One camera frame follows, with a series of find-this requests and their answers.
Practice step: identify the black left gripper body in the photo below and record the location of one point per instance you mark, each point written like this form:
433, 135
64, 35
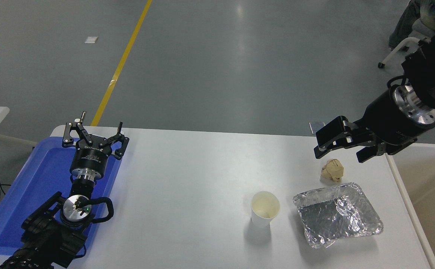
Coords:
88, 158

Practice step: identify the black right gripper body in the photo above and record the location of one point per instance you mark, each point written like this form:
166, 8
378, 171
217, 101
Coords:
385, 119

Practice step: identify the white paper cup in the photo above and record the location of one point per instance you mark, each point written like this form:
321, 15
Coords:
264, 209

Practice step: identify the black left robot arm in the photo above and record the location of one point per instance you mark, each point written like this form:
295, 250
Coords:
45, 239

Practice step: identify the grey metal floor plate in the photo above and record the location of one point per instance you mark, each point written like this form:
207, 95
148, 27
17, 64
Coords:
317, 127

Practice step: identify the crumpled tan paper ball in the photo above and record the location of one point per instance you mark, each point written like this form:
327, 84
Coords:
332, 170

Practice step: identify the blue plastic tray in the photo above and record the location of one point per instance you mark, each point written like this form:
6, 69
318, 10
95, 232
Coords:
34, 186

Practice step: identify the large pale bin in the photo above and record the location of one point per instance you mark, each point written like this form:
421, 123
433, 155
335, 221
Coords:
426, 194

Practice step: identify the silver foil tray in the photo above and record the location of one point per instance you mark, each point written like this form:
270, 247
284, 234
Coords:
337, 216

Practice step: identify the white wheeled chair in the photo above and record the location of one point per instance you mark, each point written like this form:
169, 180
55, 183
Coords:
404, 43

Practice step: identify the seated person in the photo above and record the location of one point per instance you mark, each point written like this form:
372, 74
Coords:
408, 18

